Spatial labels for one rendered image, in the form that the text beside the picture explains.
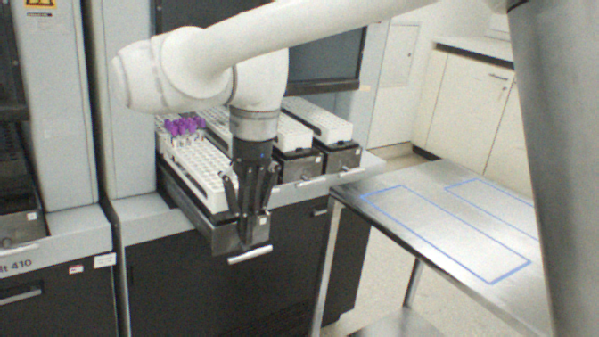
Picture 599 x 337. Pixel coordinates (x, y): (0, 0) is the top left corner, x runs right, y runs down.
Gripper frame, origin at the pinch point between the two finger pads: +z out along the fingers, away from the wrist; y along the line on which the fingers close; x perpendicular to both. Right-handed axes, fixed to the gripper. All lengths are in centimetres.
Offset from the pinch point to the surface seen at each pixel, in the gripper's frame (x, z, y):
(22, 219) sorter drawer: -22.2, 1.0, 37.1
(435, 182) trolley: 5, -2, -52
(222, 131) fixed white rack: -34.9, -6.3, -11.2
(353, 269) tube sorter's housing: -22, 49, -59
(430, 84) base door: -136, 22, -229
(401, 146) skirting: -142, 74, -220
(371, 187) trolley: 0.5, -2.0, -33.9
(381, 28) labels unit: -31, -34, -60
